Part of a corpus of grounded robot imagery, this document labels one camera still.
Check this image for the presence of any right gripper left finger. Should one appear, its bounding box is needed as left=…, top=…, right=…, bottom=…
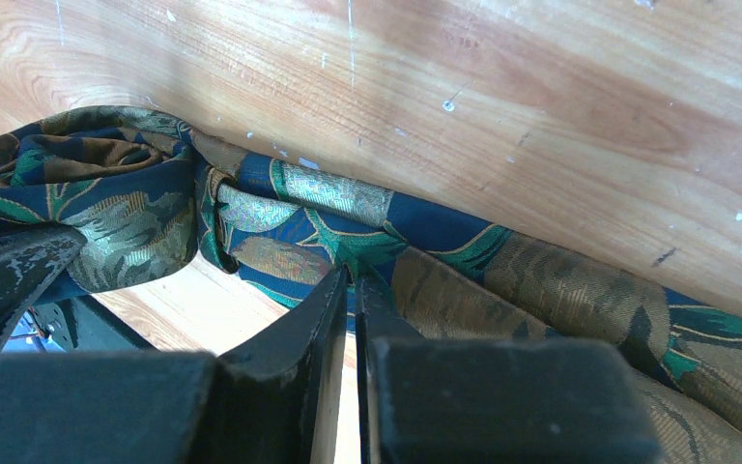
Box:
left=0, top=268, right=347, bottom=463

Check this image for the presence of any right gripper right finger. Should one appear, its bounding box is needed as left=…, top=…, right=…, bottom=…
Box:
left=356, top=278, right=662, bottom=463

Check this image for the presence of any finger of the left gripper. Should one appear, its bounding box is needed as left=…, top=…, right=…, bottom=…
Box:
left=0, top=225, right=86, bottom=350

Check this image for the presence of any blue green brown tie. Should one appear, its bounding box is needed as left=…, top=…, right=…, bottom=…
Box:
left=0, top=105, right=742, bottom=463

